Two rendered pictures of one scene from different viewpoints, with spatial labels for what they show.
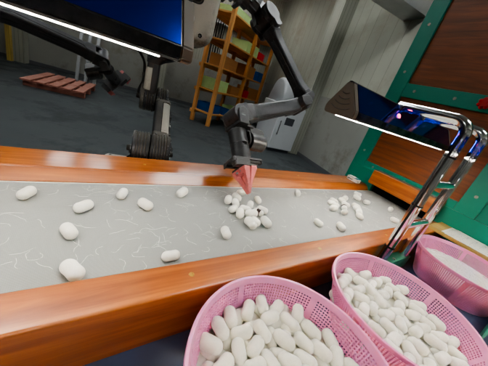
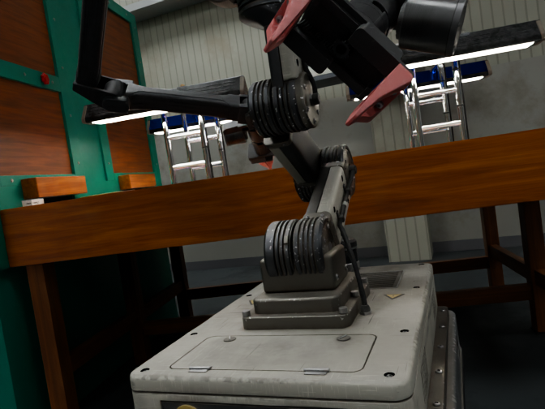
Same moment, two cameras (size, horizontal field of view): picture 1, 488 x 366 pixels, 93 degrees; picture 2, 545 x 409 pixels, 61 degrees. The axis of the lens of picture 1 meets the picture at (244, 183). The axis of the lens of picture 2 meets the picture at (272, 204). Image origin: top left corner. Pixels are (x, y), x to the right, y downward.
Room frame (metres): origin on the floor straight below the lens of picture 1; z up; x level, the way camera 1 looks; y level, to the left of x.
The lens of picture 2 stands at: (1.65, 1.11, 0.74)
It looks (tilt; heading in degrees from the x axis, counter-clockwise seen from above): 3 degrees down; 228
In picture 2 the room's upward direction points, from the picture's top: 8 degrees counter-clockwise
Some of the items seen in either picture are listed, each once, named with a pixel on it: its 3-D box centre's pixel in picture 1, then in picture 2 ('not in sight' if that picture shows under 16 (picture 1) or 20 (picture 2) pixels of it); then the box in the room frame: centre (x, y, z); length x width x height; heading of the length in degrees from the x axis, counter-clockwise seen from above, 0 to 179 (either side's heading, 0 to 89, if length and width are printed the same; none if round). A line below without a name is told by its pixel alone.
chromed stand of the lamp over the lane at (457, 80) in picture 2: not in sight; (443, 106); (0.08, 0.33, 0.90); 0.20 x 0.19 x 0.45; 128
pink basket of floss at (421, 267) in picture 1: (458, 275); not in sight; (0.63, -0.70, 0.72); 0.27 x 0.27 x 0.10
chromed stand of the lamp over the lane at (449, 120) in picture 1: (399, 190); (180, 149); (0.68, -0.44, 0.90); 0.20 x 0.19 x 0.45; 128
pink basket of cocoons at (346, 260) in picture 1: (390, 319); not in sight; (0.36, -0.35, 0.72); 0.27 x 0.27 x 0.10
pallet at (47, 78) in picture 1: (64, 84); not in sight; (4.31, 3.78, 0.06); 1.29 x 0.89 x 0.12; 26
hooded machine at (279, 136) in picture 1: (281, 115); not in sight; (5.14, -0.31, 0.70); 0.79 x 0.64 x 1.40; 26
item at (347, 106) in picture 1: (405, 123); (163, 101); (0.74, -0.39, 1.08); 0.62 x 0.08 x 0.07; 128
